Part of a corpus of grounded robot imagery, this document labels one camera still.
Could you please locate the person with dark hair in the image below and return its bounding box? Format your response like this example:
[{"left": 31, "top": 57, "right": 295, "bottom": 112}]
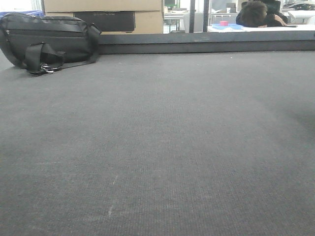
[{"left": 236, "top": 0, "right": 288, "bottom": 28}]

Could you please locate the dark conveyor side rail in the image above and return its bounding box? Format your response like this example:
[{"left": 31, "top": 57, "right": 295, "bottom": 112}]
[{"left": 99, "top": 29, "right": 315, "bottom": 55}]

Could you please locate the large cardboard box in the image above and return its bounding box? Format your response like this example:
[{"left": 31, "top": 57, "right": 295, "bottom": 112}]
[{"left": 42, "top": 0, "right": 163, "bottom": 34}]

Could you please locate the white background table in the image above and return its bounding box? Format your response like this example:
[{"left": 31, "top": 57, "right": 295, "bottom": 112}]
[{"left": 208, "top": 25, "right": 315, "bottom": 32}]

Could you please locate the black vertical pole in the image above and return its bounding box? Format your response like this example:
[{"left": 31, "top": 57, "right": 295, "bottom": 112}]
[{"left": 203, "top": 0, "right": 210, "bottom": 32}]

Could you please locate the red tape roll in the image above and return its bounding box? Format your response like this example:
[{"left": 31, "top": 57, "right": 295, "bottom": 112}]
[{"left": 220, "top": 21, "right": 228, "bottom": 27}]

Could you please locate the light blue tray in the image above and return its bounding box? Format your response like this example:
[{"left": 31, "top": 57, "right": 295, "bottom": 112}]
[{"left": 212, "top": 24, "right": 244, "bottom": 30}]

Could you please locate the black fabric shoulder bag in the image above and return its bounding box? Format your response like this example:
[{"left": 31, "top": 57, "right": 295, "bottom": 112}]
[{"left": 0, "top": 12, "right": 101, "bottom": 75}]

